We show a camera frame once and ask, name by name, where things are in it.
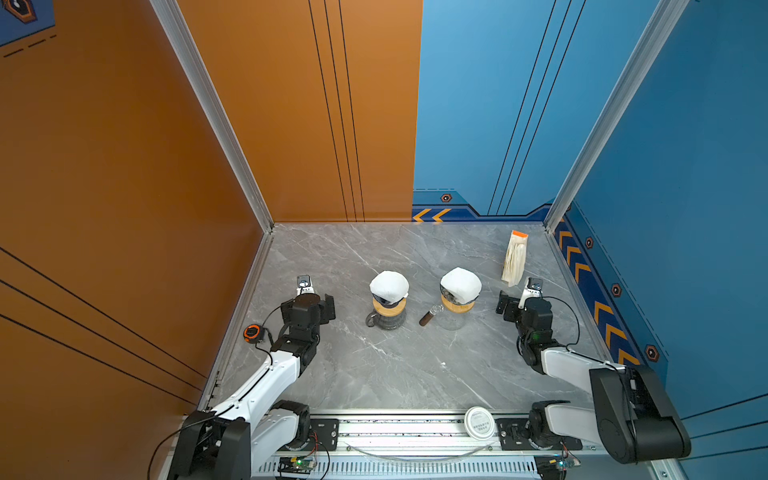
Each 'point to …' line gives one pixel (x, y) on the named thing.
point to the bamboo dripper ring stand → (389, 311)
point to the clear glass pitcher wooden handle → (444, 318)
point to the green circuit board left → (296, 465)
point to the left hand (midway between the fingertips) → (310, 295)
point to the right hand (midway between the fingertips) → (516, 294)
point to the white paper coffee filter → (390, 286)
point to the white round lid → (479, 423)
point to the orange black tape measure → (253, 333)
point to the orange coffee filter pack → (515, 259)
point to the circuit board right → (555, 467)
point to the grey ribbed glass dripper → (448, 295)
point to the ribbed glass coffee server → (393, 322)
